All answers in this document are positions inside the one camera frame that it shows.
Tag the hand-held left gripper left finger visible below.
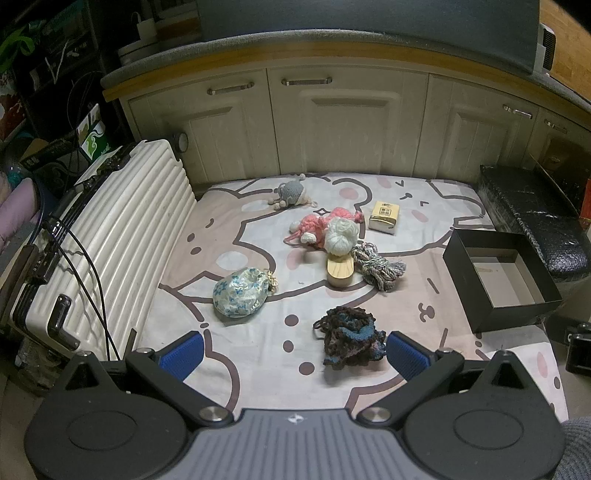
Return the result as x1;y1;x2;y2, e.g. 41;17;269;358
48;330;235;429

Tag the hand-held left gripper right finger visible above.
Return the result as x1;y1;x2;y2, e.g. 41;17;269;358
355;329;544;428

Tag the dark crochet yarn piece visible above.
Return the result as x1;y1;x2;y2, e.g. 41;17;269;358
313;305;389;370

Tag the blue floral fabric pouch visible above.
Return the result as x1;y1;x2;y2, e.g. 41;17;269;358
212;268;280;319

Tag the grey twisted rope skein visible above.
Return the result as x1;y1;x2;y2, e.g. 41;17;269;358
352;242;407;291

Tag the black cardboard box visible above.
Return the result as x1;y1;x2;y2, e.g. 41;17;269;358
442;228;564;334

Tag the oval wooden box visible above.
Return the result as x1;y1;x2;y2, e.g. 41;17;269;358
326;253;355;289

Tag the white yarn ball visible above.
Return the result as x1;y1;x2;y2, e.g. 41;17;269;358
324;218;360;256

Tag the printed cartoon blanket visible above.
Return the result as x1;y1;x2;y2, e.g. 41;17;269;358
134;172;570;423

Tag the white ribbed suitcase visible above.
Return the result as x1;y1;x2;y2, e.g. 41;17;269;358
0;131;200;366

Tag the yellow tissue packet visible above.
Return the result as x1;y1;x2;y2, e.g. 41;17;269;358
368;200;400;234

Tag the pink crochet doll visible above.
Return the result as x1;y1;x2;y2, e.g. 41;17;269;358
284;208;363;250

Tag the black device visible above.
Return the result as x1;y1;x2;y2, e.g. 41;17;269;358
566;323;591;374

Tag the person's grey clothed leg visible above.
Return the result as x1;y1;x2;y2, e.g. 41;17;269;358
556;415;591;480

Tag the grey crochet doll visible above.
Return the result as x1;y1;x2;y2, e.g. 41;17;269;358
269;174;317;212

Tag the cream cabinet door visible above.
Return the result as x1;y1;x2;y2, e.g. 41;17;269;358
526;108;583;160
416;76;541;183
268;67;430;177
127;69;278;185

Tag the purple cloth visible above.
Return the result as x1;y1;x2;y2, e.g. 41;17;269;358
0;178;43;245

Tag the green and white box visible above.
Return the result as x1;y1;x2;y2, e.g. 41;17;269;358
78;104;116;162

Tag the black flat box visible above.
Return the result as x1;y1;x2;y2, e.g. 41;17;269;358
21;137;80;172

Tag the cluttered black shelf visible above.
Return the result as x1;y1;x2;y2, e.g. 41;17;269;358
0;0;122;141

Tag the white plug adapter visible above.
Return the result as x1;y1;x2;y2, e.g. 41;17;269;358
136;11;158;41

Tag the white appliance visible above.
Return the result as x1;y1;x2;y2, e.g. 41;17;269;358
536;23;559;72

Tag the dark grey panel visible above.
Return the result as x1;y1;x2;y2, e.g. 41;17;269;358
196;0;542;75

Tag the black cable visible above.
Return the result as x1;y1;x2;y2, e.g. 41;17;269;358
41;220;122;361

